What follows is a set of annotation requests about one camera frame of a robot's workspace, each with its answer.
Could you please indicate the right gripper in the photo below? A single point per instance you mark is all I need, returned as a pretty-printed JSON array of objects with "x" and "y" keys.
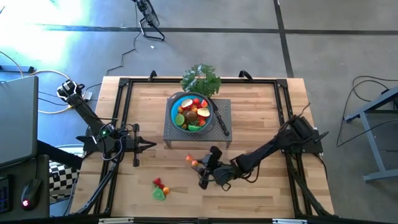
[{"x": 224, "y": 174}]

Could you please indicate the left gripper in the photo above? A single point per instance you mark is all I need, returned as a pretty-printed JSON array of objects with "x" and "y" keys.
[{"x": 129, "y": 143}]

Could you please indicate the grey perforated metal stand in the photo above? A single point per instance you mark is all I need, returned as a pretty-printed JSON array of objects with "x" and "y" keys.
[{"x": 174, "y": 137}]

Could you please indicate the black kitchen knife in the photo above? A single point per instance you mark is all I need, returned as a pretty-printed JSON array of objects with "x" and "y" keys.
[{"x": 221, "y": 123}]

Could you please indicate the small red-orange toy fruit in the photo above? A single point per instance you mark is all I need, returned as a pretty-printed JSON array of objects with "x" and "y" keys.
[
  {"x": 202, "y": 122},
  {"x": 184, "y": 126}
]

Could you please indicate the blue collapsible colander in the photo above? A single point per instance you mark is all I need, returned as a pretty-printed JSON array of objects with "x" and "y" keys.
[{"x": 174, "y": 107}]

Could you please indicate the dark brown toy fruit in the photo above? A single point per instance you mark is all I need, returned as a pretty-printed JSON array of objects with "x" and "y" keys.
[{"x": 191, "y": 115}]

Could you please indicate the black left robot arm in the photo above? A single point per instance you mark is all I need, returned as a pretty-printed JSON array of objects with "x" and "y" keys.
[{"x": 90, "y": 118}]

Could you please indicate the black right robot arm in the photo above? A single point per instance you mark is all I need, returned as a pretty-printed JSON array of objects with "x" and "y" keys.
[{"x": 273, "y": 146}]

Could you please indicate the green pear-shaped fruit half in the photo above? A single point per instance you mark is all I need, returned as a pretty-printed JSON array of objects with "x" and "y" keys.
[{"x": 159, "y": 194}]

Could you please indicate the white power adapter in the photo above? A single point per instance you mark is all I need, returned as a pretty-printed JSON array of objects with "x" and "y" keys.
[{"x": 88, "y": 95}]

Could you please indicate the green plant in white pot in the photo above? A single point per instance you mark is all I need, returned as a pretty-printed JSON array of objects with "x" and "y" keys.
[{"x": 200, "y": 81}]

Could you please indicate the black desk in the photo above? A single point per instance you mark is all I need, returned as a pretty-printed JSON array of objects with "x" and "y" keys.
[{"x": 42, "y": 169}]

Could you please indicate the black computer mouse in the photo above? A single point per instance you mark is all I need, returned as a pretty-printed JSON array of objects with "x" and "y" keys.
[{"x": 30, "y": 194}]

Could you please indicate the grey laptop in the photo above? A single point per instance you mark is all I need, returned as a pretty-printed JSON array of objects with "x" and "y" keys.
[{"x": 17, "y": 119}]

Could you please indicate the black keyboard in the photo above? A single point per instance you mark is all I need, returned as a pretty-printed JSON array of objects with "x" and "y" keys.
[{"x": 4, "y": 193}]

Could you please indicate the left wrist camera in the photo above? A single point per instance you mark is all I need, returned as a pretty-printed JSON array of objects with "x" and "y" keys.
[{"x": 113, "y": 140}]

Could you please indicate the black aluminium rig frame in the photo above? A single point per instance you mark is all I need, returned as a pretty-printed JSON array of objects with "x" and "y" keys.
[{"x": 149, "y": 81}]

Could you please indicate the silver frame bracket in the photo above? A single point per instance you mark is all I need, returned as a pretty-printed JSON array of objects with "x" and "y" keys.
[
  {"x": 289, "y": 221},
  {"x": 115, "y": 220}
]

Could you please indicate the grey metal table frame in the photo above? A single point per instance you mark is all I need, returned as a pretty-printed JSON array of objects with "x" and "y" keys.
[{"x": 374, "y": 155}]

